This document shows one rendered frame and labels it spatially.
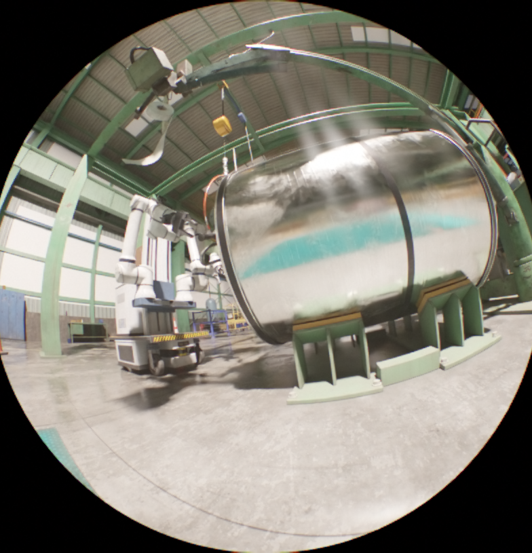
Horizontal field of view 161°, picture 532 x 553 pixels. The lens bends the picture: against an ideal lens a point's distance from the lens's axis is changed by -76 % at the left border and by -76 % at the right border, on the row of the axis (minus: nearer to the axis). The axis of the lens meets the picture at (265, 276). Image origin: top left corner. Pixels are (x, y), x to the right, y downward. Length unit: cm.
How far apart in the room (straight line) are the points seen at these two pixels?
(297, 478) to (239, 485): 12
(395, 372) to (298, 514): 58
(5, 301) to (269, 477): 977
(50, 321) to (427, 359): 378
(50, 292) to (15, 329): 642
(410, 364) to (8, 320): 1015
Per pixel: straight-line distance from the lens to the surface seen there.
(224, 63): 145
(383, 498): 41
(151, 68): 120
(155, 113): 118
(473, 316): 112
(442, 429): 54
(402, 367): 79
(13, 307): 976
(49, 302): 343
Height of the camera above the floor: 34
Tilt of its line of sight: 13 degrees up
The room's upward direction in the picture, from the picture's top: 9 degrees counter-clockwise
